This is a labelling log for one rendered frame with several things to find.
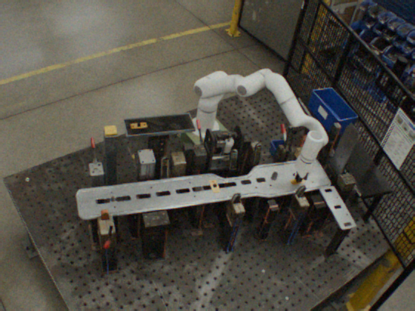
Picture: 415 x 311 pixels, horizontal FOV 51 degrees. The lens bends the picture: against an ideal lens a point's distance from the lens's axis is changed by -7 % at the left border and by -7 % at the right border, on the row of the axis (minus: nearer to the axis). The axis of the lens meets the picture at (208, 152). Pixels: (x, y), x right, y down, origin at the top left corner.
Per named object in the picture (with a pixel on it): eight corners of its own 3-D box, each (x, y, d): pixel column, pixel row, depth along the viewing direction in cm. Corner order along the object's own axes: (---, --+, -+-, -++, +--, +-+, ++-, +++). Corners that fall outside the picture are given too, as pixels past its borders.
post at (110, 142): (106, 192, 263) (104, 138, 233) (104, 183, 268) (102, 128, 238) (118, 191, 266) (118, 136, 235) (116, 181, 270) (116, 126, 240)
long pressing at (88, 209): (79, 225, 211) (79, 223, 209) (75, 189, 225) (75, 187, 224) (333, 186, 252) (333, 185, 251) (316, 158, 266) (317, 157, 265)
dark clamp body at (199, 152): (186, 205, 266) (193, 159, 239) (180, 188, 274) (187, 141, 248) (204, 203, 269) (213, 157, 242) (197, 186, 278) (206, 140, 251)
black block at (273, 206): (257, 246, 252) (270, 214, 232) (251, 230, 259) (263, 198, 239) (270, 243, 254) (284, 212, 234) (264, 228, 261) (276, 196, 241)
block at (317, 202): (299, 240, 258) (314, 209, 239) (292, 224, 266) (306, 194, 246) (313, 236, 261) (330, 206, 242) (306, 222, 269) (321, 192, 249)
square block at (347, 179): (324, 223, 269) (345, 184, 244) (319, 213, 275) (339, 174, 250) (336, 221, 272) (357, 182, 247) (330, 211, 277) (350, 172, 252)
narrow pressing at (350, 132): (338, 178, 256) (359, 134, 232) (329, 163, 263) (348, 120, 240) (339, 178, 256) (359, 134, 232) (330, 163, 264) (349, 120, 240)
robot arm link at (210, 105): (193, 104, 286) (197, 75, 268) (216, 93, 295) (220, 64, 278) (207, 115, 281) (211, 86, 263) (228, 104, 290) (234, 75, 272)
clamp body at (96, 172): (91, 221, 248) (87, 178, 223) (89, 205, 255) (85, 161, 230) (108, 218, 251) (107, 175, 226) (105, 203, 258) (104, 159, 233)
